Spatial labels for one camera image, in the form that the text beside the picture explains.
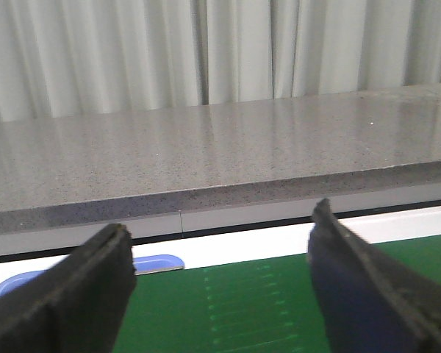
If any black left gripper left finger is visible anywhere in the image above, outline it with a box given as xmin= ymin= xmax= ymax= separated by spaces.
xmin=0 ymin=224 xmax=136 ymax=352

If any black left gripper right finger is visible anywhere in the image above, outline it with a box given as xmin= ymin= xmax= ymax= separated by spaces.
xmin=307 ymin=199 xmax=441 ymax=352

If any blue plastic tray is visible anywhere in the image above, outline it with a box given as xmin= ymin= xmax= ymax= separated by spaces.
xmin=0 ymin=254 xmax=184 ymax=296

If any green conveyor belt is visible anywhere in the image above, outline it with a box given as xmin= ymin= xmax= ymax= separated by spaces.
xmin=112 ymin=232 xmax=441 ymax=353

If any white panel under counter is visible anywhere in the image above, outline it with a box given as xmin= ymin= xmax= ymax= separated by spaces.
xmin=0 ymin=182 xmax=441 ymax=263

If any grey speckled stone counter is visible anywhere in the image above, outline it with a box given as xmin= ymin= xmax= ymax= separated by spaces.
xmin=0 ymin=84 xmax=441 ymax=234

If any white pleated curtain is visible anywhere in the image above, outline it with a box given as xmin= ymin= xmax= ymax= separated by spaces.
xmin=0 ymin=1 xmax=441 ymax=122

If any aluminium conveyor side rail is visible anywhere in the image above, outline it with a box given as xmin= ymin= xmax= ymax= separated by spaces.
xmin=0 ymin=206 xmax=441 ymax=284

